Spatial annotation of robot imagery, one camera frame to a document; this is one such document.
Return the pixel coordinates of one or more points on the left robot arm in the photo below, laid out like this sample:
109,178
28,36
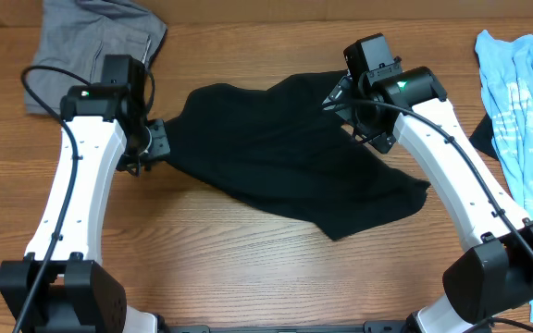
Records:
60,284

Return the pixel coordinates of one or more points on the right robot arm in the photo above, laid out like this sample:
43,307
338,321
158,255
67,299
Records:
387,105

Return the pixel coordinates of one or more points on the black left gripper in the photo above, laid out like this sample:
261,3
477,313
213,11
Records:
161,147

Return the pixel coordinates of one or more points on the light blue t-shirt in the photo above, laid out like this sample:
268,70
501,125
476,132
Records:
506,75

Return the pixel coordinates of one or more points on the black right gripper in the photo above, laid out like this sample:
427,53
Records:
383,136

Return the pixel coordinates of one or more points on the dark garment under blue shirt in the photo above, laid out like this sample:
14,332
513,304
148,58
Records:
482,136

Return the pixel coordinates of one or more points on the black polo shirt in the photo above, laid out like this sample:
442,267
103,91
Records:
276,151

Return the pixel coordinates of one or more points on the folded grey shorts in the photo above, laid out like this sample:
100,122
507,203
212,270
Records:
76,35

